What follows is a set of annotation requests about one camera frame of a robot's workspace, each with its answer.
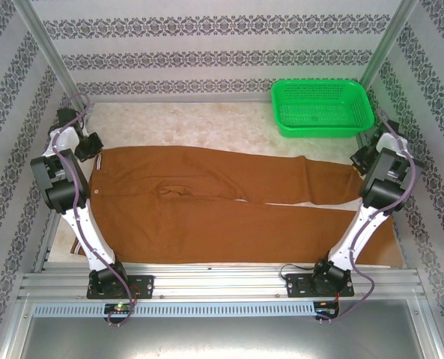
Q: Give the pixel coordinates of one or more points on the brown long pants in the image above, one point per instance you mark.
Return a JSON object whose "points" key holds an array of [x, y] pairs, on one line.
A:
{"points": [[206, 224]]}

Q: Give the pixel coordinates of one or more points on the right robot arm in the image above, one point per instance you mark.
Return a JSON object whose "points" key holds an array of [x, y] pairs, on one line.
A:
{"points": [[349, 243]]}

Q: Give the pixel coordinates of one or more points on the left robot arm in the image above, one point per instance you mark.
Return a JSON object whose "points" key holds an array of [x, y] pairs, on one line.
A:
{"points": [[94, 243]]}

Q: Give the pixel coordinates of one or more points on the green plastic basket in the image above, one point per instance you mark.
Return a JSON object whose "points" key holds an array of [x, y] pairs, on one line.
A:
{"points": [[319, 131]]}

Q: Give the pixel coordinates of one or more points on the small dark circuit board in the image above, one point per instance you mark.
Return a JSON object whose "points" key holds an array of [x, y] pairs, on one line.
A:
{"points": [[324, 308]]}

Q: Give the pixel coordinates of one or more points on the circuit board with green light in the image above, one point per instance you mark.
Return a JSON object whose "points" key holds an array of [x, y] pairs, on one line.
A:
{"points": [[118, 308]]}

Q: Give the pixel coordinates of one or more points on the grey metal shelf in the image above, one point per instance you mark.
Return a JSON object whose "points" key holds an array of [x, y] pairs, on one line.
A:
{"points": [[221, 336]]}

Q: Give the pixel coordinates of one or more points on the thin aluminium wall rail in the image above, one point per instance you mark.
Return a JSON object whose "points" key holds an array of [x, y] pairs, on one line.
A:
{"points": [[169, 101]]}

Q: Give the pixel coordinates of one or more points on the aluminium frame post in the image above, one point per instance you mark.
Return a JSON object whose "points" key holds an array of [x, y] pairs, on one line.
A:
{"points": [[387, 41], [52, 48]]}

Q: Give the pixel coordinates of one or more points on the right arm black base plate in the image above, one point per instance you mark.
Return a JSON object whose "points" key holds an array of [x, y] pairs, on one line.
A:
{"points": [[296, 286]]}

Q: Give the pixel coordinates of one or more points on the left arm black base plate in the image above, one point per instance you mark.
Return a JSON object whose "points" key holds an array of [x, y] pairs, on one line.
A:
{"points": [[145, 286]]}

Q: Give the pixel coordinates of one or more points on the long aluminium mounting rail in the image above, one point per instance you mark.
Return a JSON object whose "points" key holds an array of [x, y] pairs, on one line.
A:
{"points": [[214, 280]]}

